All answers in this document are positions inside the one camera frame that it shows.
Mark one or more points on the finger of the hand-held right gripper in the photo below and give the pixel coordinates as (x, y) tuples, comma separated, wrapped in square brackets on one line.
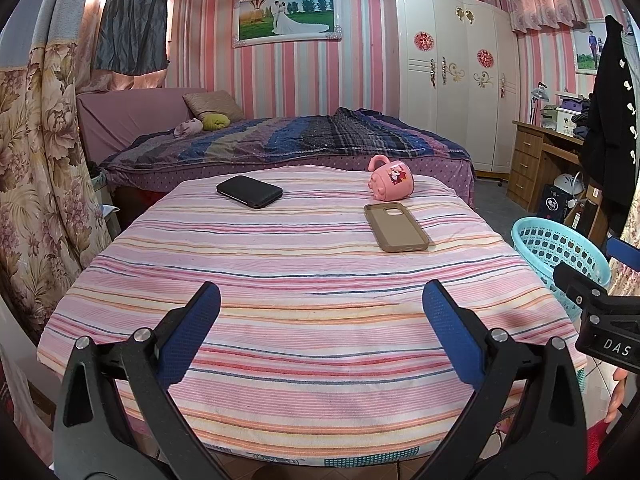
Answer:
[(577, 285), (625, 252)]

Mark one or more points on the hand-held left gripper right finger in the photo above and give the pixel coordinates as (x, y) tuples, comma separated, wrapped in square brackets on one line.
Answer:
[(452, 335)]

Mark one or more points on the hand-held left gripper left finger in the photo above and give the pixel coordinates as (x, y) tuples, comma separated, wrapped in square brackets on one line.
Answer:
[(187, 335)]

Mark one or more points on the turquoise plastic basket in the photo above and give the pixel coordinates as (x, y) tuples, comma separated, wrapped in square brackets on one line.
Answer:
[(545, 245)]

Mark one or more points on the brown phone case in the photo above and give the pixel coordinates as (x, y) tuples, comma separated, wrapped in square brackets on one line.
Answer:
[(397, 227)]

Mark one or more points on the person's right hand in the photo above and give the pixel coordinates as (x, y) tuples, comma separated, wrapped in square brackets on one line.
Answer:
[(618, 395)]

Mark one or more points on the pink floral curtain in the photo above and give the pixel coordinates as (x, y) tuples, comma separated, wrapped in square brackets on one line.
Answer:
[(625, 280)]

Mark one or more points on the cardboard box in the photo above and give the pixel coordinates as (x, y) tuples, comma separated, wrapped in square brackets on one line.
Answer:
[(590, 215)]

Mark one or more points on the black gift bag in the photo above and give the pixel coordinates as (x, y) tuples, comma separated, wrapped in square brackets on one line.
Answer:
[(556, 202)]

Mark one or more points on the white helmet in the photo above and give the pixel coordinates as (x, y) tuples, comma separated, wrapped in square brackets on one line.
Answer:
[(567, 182)]

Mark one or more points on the black coat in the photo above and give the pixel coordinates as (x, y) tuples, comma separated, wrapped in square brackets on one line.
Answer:
[(612, 125)]

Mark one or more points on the pink striped tablecloth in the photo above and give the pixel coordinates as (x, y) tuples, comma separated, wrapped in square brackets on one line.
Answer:
[(310, 285)]

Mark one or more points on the wooden desk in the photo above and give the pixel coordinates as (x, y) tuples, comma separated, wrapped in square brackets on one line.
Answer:
[(525, 160)]

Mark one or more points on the white storage box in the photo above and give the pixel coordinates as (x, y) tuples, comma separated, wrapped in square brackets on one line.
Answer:
[(557, 121)]

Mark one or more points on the white bedside cabinet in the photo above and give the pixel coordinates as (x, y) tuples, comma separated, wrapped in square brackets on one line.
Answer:
[(107, 210)]

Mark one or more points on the black smartphone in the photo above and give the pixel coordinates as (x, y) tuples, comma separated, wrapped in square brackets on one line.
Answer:
[(249, 191)]

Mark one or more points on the purple box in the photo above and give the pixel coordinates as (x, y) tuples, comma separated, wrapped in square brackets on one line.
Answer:
[(575, 103)]

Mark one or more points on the pink cartoon mug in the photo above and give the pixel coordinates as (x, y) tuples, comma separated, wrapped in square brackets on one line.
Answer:
[(392, 180)]

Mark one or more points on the pink plush toy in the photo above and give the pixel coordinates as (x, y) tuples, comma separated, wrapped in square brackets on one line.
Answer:
[(187, 128)]

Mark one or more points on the white wardrobe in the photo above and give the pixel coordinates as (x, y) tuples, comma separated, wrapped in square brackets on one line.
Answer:
[(450, 120)]

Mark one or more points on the green plush toy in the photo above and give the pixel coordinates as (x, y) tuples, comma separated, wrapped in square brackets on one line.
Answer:
[(216, 121)]

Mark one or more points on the beige floral curtain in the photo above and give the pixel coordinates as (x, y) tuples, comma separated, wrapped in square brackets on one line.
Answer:
[(35, 170)]

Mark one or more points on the striped patchwork blanket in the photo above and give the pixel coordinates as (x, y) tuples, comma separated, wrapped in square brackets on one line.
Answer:
[(300, 140)]

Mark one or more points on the beige pillow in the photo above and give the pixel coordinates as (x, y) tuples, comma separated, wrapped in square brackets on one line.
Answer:
[(212, 105)]

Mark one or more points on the purple bed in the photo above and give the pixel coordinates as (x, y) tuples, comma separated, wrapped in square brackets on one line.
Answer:
[(115, 115)]

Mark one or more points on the red paper decoration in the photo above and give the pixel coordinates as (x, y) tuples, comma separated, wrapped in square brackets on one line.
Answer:
[(423, 41), (485, 58)]

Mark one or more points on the pink satin curtain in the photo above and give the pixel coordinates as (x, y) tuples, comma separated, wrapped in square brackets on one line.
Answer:
[(100, 82)]

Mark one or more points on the dark grey curtain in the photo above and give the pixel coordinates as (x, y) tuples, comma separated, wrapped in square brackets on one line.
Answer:
[(132, 20)]

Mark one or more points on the small framed wall photo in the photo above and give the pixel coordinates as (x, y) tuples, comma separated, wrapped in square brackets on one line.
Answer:
[(587, 47)]

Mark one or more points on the framed wall poster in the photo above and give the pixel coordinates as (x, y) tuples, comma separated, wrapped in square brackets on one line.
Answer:
[(285, 17)]

